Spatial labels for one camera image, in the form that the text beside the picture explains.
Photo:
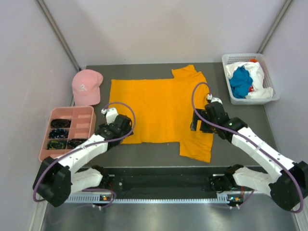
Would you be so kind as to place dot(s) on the dark patterned socks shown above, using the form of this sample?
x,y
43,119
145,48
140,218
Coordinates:
x,y
73,143

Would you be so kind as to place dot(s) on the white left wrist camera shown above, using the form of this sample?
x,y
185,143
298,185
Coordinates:
x,y
110,114

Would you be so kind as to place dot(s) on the pink divided organizer tray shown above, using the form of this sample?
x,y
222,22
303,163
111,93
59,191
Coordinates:
x,y
83,121

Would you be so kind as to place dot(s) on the orange t shirt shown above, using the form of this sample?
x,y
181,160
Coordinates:
x,y
164,110

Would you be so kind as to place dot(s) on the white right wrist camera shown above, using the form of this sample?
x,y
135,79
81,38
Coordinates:
x,y
211,99

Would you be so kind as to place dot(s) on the green patterned socks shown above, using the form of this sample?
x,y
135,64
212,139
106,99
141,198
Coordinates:
x,y
56,144

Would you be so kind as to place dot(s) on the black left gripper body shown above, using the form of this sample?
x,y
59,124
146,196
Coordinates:
x,y
105,125

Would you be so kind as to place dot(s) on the aluminium frame rail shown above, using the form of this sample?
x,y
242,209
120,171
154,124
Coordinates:
x,y
92,187

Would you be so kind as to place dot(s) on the white t shirt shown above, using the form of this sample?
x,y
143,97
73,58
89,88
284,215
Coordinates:
x,y
257,90

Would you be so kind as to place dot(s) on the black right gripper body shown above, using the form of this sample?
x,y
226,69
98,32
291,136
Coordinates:
x,y
214,130

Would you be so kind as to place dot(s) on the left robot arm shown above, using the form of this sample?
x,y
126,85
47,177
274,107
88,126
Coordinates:
x,y
77,163

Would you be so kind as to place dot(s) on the black folded socks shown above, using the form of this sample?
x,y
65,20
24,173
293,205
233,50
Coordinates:
x,y
60,123

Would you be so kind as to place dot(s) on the white plastic laundry basket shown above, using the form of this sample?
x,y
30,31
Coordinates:
x,y
268,81

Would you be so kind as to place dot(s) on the blue patterned socks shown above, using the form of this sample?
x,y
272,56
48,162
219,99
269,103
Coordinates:
x,y
58,133

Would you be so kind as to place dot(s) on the blue t shirt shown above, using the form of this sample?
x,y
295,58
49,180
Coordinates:
x,y
240,83

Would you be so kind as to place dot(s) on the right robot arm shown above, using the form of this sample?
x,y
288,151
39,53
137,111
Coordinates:
x,y
284,180

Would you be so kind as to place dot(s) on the pink baseball cap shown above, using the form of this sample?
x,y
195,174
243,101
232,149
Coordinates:
x,y
86,87

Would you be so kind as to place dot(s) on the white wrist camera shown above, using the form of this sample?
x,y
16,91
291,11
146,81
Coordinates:
x,y
211,99
110,114

